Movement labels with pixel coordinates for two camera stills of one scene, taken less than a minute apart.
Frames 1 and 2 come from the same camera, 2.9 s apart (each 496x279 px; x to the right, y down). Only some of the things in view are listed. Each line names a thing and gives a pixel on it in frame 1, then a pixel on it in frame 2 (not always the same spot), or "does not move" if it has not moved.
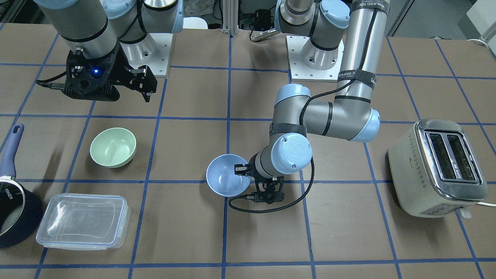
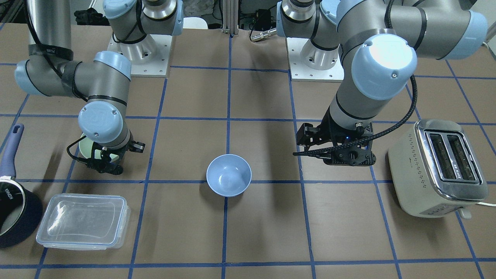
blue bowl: [221, 178] does not move
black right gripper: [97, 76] to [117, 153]
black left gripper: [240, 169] to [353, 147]
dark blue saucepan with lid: [21, 212] does not move
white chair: [194, 22] does not move
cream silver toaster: [436, 170] does not move
